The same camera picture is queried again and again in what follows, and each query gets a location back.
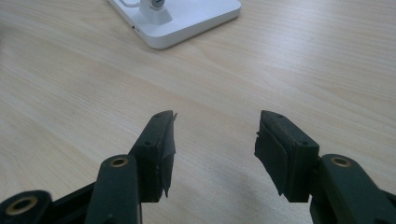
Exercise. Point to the white desk lamp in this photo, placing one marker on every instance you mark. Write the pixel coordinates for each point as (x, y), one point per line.
(193, 18)

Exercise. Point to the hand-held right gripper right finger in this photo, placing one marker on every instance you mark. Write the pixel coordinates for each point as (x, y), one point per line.
(289, 155)

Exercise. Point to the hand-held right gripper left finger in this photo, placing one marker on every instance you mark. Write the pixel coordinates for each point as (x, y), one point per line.
(152, 161)

